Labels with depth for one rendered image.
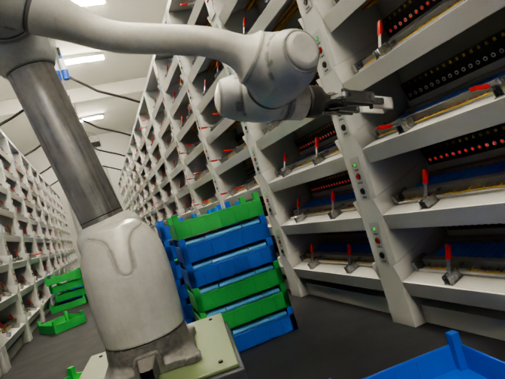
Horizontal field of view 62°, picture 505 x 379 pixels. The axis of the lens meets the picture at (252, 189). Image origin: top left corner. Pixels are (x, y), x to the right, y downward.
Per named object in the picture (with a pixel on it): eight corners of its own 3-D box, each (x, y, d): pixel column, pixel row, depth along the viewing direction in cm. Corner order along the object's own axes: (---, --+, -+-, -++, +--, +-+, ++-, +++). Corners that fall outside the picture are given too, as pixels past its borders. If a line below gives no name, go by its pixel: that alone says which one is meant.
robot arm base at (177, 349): (94, 410, 67) (84, 377, 67) (111, 359, 89) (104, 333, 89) (204, 369, 71) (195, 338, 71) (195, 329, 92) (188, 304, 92)
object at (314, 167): (350, 168, 125) (327, 128, 124) (273, 192, 181) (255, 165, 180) (396, 136, 132) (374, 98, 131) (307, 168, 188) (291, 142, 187)
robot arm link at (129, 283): (100, 362, 71) (63, 238, 71) (104, 333, 89) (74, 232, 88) (192, 326, 76) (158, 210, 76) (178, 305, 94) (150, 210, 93)
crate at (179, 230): (178, 241, 133) (170, 216, 134) (172, 240, 153) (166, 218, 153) (264, 213, 142) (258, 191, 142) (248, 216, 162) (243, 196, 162)
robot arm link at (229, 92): (274, 129, 101) (298, 110, 89) (211, 128, 95) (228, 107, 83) (270, 86, 102) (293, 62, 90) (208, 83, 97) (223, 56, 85)
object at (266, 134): (332, 107, 125) (308, 67, 124) (260, 150, 182) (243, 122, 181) (379, 79, 132) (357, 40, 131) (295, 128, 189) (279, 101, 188)
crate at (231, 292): (199, 313, 133) (192, 289, 133) (190, 304, 152) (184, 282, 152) (285, 282, 142) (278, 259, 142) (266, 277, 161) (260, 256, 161)
